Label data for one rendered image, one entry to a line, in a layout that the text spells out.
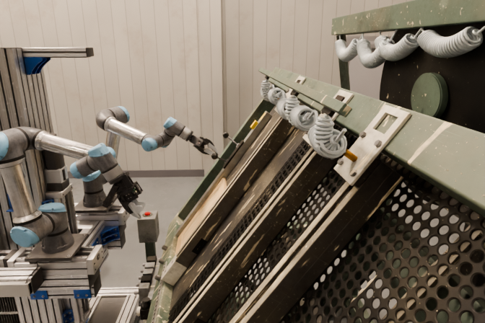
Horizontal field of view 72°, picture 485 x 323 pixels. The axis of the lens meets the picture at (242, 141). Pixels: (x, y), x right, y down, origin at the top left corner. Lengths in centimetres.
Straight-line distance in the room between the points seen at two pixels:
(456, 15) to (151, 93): 451
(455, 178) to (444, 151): 6
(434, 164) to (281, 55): 461
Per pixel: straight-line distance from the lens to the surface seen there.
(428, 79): 141
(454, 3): 131
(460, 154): 62
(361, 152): 79
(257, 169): 155
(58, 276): 208
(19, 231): 184
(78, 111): 569
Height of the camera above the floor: 203
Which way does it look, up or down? 16 degrees down
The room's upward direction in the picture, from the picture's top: straight up
